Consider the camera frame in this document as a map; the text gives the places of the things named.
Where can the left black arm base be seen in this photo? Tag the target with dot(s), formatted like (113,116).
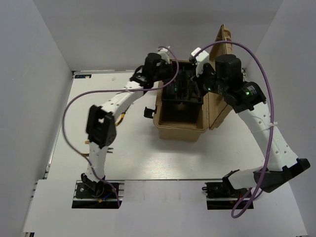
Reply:
(97,195)

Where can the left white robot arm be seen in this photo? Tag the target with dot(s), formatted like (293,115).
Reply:
(101,128)

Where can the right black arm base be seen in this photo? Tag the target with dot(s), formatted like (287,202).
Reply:
(225,193)

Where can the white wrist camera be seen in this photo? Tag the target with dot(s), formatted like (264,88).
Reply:
(199,58)
(164,53)

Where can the yellow handled needle-nose pliers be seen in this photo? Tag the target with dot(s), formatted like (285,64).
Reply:
(87,150)

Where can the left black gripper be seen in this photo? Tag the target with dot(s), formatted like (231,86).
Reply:
(171,69)

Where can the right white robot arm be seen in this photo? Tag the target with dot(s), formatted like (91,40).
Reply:
(249,102)

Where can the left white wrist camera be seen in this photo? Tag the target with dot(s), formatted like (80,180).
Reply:
(164,53)

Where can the tan plastic toolbox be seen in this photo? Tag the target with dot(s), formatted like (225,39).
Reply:
(186,121)

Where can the black toolbox inner tray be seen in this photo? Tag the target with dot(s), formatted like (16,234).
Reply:
(187,87)

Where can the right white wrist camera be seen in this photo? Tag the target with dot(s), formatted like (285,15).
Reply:
(199,58)

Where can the green black precision screwdriver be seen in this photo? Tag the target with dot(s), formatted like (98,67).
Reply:
(175,89)

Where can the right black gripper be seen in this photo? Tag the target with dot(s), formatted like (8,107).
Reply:
(206,70)

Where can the black toolbox latch near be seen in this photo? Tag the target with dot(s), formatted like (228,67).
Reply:
(149,113)

